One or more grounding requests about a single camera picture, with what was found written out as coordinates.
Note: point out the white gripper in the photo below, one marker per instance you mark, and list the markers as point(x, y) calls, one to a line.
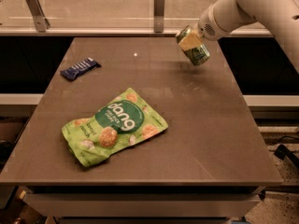
point(207, 27)

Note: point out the middle metal rail bracket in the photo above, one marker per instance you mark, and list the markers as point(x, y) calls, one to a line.
point(158, 20)

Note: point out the glass barrier panel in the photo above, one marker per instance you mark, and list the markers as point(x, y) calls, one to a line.
point(91, 14)

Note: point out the blue snack bar wrapper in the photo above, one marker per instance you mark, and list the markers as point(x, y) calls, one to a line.
point(79, 69)

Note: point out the green dang chips bag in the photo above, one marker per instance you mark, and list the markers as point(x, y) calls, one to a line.
point(124, 122)

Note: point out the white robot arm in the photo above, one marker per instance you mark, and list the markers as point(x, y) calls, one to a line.
point(279, 17)

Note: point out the left metal rail bracket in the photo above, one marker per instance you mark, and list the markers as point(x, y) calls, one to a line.
point(41, 23)

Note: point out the green soda can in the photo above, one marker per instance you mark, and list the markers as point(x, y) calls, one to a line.
point(198, 55)

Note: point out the metal rail bracket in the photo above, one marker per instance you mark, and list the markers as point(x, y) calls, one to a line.
point(158, 20)
point(41, 23)

